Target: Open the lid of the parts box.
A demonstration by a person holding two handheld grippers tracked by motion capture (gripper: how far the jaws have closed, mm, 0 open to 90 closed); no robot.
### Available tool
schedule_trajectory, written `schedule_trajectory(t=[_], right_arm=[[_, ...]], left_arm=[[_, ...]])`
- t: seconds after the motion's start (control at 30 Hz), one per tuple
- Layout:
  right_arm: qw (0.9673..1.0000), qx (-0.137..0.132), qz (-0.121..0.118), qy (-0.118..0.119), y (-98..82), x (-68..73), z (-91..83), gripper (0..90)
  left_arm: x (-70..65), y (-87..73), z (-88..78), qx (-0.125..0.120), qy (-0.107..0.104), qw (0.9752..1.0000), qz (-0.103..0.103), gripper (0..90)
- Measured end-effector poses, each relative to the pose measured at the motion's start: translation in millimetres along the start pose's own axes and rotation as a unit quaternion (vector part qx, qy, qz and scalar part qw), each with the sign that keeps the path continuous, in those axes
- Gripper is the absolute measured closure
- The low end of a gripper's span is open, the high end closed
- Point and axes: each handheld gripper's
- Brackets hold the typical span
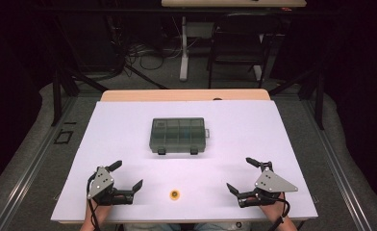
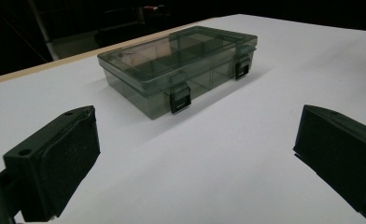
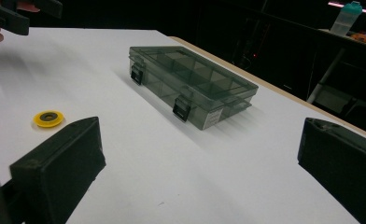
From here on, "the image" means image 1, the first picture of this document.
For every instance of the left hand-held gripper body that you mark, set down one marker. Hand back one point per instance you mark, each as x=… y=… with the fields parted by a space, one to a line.
x=100 y=183

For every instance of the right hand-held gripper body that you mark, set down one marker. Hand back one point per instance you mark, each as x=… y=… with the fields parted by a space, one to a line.
x=270 y=183

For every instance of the small yellow round roll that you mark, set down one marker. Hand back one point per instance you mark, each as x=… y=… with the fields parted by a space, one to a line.
x=174 y=194

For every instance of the grey plastic compartment box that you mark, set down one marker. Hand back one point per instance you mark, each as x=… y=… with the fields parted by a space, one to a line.
x=177 y=134

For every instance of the person's right hand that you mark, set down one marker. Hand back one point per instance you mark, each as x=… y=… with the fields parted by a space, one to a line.
x=273 y=210

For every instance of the person's left hand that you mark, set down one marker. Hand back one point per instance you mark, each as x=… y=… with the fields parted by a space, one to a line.
x=101 y=211

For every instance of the person's legs in jeans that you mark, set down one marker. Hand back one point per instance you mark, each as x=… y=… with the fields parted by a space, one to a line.
x=215 y=227

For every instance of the white board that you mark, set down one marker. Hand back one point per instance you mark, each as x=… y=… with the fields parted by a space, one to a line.
x=189 y=173

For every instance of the black metal stand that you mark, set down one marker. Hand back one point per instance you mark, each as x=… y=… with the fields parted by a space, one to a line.
x=56 y=96
x=319 y=102

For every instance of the white desk leg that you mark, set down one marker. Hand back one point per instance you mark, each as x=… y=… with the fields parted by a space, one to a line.
x=184 y=57
x=257 y=70

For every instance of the black tripod leg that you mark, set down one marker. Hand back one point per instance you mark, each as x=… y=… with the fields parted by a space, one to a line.
x=145 y=77

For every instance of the wooden table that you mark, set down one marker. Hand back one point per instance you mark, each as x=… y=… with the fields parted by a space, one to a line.
x=177 y=95

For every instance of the black chair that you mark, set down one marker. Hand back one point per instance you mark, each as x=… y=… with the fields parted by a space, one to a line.
x=241 y=41

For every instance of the light wooden desk top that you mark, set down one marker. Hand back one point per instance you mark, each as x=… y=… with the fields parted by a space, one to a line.
x=234 y=3

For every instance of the metal floor rail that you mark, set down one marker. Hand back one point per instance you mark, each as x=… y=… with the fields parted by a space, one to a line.
x=337 y=166
x=32 y=166

